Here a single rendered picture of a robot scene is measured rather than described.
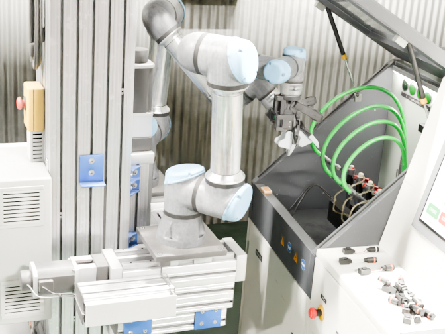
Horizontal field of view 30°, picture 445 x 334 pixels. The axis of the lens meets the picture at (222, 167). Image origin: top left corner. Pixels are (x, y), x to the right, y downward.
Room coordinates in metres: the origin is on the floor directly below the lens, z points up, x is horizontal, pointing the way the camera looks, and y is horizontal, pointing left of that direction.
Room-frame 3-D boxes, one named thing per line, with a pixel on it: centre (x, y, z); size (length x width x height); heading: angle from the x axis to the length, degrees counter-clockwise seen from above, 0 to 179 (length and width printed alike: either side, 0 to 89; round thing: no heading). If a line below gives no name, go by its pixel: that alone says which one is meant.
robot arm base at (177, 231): (2.32, 0.11, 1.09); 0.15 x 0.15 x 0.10
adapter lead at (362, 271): (2.30, -0.49, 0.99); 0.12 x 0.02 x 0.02; 114
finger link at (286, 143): (2.64, -0.21, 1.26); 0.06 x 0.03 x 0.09; 107
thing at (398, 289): (2.11, -0.54, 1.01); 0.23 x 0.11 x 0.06; 17
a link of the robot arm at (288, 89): (2.65, -0.21, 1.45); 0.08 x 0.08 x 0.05
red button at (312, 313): (2.35, -0.33, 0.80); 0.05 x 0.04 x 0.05; 17
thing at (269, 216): (2.79, -0.24, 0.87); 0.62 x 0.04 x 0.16; 17
